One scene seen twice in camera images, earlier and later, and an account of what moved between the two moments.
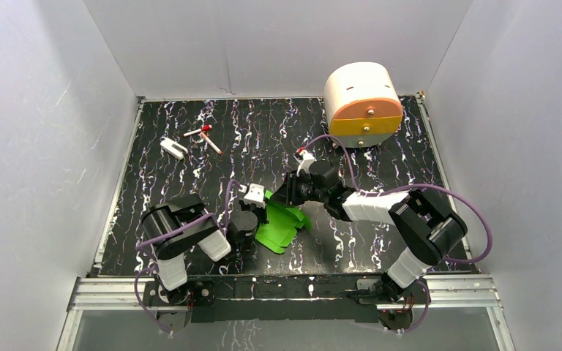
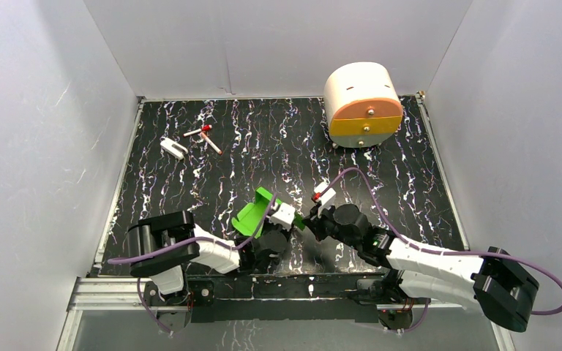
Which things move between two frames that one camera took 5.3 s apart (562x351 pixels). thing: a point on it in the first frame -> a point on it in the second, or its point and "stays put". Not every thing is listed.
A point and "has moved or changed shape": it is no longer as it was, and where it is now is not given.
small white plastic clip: [173, 148] stays put
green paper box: [282, 222] has moved or changed shape
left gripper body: [259, 216] -> [268, 231]
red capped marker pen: [204, 128] stays put
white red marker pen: [211, 143] stays put
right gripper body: [304, 190] -> [326, 225]
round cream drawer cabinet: [364, 105] stays put
